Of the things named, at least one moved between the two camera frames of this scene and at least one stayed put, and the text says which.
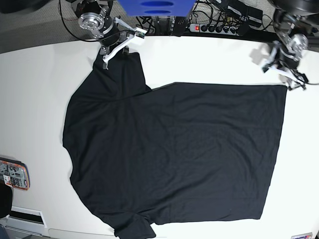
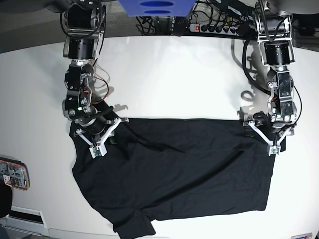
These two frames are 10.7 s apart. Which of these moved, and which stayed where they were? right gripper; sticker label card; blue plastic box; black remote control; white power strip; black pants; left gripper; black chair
Moved: left gripper; right gripper; black pants
Stayed: sticker label card; black remote control; white power strip; blue plastic box; black chair
